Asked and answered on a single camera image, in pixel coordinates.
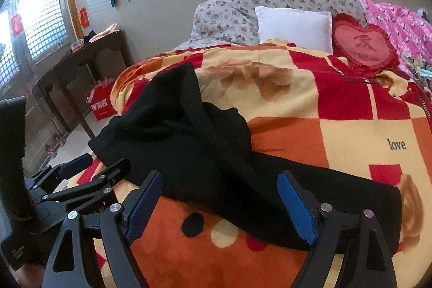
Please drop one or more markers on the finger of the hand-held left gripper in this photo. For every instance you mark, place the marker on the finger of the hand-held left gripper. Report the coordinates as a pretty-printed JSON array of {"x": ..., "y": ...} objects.
[
  {"x": 101, "y": 181},
  {"x": 77, "y": 161}
]

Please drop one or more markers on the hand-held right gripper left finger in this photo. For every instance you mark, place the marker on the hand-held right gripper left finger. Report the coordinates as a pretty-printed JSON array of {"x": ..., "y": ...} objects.
[{"x": 141, "y": 207}]

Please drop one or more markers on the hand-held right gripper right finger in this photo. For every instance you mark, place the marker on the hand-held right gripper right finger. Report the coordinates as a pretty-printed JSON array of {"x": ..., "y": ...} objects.
[{"x": 297, "y": 207}]

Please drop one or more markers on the black pants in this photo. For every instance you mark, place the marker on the black pants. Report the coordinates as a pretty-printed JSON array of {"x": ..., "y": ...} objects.
[{"x": 189, "y": 139}]

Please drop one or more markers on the red shopping bag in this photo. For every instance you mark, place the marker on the red shopping bag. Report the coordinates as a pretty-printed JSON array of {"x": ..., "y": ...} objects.
[{"x": 101, "y": 102}]

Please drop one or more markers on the red orange printed blanket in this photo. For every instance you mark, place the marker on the red orange printed blanket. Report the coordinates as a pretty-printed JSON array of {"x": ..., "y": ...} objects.
[{"x": 337, "y": 139}]

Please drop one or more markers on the dark wooden table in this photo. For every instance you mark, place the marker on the dark wooden table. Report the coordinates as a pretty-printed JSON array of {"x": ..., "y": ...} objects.
[{"x": 87, "y": 53}]

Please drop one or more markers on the glass ashtray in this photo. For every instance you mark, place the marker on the glass ashtray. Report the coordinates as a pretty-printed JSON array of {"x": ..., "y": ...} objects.
[{"x": 77, "y": 45}]

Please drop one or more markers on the black cloth item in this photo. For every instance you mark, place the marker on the black cloth item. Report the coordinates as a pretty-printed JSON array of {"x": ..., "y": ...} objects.
[{"x": 90, "y": 37}]

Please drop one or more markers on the pink cloth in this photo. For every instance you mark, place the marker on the pink cloth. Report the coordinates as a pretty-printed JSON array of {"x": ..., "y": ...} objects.
[{"x": 106, "y": 32}]

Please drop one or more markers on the wooden lattice door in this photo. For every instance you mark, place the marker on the wooden lattice door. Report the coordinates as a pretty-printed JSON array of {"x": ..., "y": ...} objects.
[{"x": 40, "y": 21}]

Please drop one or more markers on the red paper door decoration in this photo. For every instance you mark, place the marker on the red paper door decoration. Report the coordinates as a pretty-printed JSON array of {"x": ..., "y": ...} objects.
[{"x": 16, "y": 24}]

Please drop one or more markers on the red heart-shaped pillow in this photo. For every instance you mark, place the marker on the red heart-shaped pillow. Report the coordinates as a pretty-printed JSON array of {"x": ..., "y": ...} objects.
[{"x": 366, "y": 45}]

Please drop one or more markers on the white pillow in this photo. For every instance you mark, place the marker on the white pillow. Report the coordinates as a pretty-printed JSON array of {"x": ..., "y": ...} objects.
[{"x": 293, "y": 26}]

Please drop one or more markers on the green floral cloth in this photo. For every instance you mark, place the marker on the green floral cloth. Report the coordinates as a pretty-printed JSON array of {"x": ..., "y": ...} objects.
[{"x": 413, "y": 63}]

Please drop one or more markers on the blue face mask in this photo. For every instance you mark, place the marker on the blue face mask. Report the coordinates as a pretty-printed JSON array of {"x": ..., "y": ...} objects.
[{"x": 425, "y": 73}]

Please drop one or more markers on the pink printed quilt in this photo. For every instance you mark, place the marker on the pink printed quilt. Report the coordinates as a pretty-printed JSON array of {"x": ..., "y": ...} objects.
[{"x": 398, "y": 21}]

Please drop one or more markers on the red paper wall decoration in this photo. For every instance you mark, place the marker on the red paper wall decoration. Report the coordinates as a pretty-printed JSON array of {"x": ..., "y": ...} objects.
[{"x": 84, "y": 17}]

